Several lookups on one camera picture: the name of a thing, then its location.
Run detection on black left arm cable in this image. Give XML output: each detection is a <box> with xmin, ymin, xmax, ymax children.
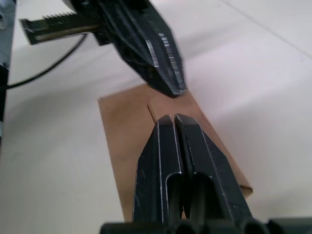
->
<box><xmin>6</xmin><ymin>34</ymin><xmax>88</xmax><ymax>89</ymax></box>

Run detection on grey and black robot torso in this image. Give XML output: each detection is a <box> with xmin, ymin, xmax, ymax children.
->
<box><xmin>0</xmin><ymin>0</ymin><xmax>16</xmax><ymax>137</ymax></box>

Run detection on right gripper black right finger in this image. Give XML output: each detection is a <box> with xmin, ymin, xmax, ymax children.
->
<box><xmin>174</xmin><ymin>113</ymin><xmax>254</xmax><ymax>221</ymax></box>

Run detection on small brown cardboard box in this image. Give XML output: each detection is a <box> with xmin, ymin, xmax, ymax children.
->
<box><xmin>97</xmin><ymin>83</ymin><xmax>254</xmax><ymax>223</ymax></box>

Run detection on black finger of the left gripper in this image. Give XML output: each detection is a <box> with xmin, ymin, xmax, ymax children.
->
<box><xmin>147</xmin><ymin>0</ymin><xmax>188</xmax><ymax>95</ymax></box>
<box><xmin>100</xmin><ymin>0</ymin><xmax>181</xmax><ymax>98</ymax></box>

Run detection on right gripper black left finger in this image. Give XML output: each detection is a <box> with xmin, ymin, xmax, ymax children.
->
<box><xmin>132</xmin><ymin>114</ymin><xmax>185</xmax><ymax>223</ymax></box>

